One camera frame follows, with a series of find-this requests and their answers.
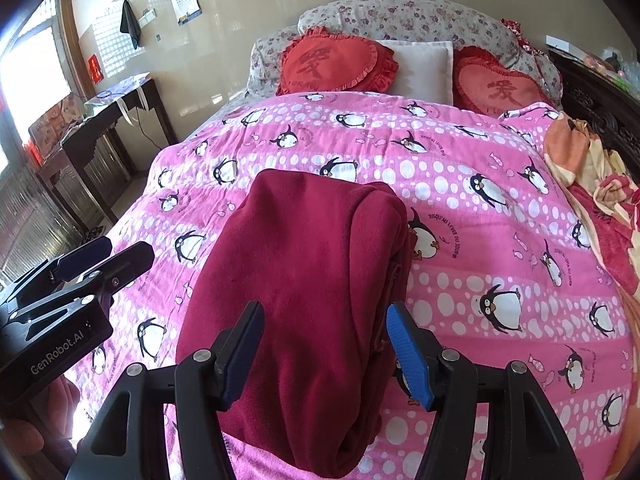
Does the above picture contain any black hanging cloth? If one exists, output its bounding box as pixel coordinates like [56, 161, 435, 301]
[119, 0, 142, 51]

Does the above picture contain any dark carved wooden headboard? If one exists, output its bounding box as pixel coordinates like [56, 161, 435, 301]
[547, 45, 640, 181]

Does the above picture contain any printed cardboard box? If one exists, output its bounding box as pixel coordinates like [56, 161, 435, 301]
[27, 92, 88, 161]

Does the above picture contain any person's left hand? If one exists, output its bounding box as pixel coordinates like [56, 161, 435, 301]
[0, 375, 83, 466]

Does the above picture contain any white plastic bag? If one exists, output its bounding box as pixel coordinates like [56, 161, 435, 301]
[85, 72, 153, 127]

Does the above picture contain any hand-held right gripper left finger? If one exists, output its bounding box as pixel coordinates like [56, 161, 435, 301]
[75, 301, 266, 480]

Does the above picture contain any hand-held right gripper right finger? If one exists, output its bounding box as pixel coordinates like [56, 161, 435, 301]
[386, 301, 586, 480]

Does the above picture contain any white pillow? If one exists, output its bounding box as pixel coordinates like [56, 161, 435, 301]
[375, 40, 455, 106]

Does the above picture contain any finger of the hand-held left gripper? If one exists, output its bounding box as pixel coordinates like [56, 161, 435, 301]
[7, 236, 114, 306]
[10, 241, 156, 326]

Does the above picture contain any red patterned ruffled cloth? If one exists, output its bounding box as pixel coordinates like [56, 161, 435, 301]
[501, 18, 547, 57]

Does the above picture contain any orange and yellow blanket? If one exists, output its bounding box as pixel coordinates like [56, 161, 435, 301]
[544, 112, 640, 311]

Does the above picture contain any red heart pillow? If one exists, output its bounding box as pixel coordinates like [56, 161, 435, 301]
[452, 45, 553, 116]
[276, 27, 400, 96]

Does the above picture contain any dark wooden table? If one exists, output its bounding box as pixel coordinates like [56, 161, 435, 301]
[37, 77, 178, 226]

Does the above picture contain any wooden window frame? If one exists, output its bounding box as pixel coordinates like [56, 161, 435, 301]
[0, 0, 91, 171]

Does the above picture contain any maroon sweater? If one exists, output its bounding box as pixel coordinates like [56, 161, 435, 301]
[175, 169, 411, 466]

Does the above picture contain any black cable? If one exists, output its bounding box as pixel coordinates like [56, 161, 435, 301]
[134, 105, 167, 150]

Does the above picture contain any pink penguin printed blanket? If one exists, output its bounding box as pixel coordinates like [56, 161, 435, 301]
[65, 89, 640, 480]

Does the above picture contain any dark slatted radiator cover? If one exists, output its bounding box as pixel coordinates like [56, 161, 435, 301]
[0, 135, 132, 281]

